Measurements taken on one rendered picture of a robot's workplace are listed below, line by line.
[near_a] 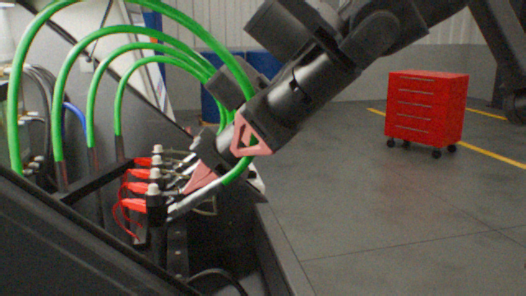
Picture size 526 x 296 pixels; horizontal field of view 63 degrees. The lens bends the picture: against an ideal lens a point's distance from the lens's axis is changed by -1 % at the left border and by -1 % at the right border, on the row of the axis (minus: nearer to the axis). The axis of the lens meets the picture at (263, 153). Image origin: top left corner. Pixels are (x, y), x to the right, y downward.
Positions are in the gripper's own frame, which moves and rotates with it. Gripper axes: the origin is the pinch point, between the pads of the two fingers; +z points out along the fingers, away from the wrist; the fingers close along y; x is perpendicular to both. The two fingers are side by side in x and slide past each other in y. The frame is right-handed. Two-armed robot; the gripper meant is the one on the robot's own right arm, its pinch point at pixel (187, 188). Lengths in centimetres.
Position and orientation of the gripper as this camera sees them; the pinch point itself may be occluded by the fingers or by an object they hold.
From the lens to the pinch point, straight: 72.9
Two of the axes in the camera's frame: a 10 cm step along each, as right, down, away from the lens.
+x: -0.6, 2.9, -9.5
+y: -7.0, -6.9, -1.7
